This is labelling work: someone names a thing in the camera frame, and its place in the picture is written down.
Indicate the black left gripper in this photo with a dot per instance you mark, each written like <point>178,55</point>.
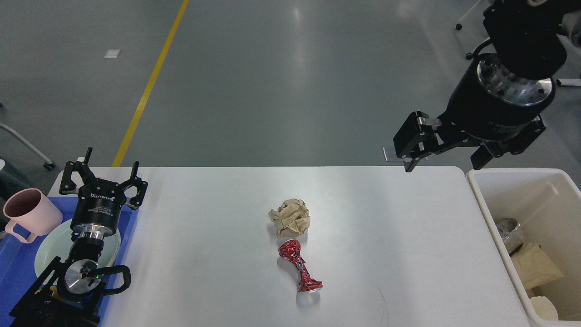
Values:
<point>97,206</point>

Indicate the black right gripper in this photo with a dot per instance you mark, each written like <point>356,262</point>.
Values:
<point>489,103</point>

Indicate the light green plate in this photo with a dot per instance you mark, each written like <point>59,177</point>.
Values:
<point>58,243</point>

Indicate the aluminium foil tray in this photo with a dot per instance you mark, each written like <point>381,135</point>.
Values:
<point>511,233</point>

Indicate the white paper cup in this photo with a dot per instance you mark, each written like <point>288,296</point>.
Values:
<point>544,308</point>

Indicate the brown paper ball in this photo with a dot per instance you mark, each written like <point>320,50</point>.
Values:
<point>291,219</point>

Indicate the crushed red can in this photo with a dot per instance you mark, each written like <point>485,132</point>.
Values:
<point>290,251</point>

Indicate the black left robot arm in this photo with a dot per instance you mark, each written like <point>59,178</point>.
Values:
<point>68,291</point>

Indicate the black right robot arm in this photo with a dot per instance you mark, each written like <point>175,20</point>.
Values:
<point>525,35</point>

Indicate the pink mug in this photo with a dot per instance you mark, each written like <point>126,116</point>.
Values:
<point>32,210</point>

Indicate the left floor outlet cover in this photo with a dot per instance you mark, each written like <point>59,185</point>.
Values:
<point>390,155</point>

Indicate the person in jeans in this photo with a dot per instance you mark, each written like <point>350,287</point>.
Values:
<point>11,182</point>

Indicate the white plastic bin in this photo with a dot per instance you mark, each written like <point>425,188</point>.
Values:
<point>547,204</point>

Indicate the white office chair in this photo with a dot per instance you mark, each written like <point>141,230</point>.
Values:
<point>480,4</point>

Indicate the white floor bar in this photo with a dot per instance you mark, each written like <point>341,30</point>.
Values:
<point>568,82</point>

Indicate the grey chair frame left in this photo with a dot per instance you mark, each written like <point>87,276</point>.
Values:
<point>48,164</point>

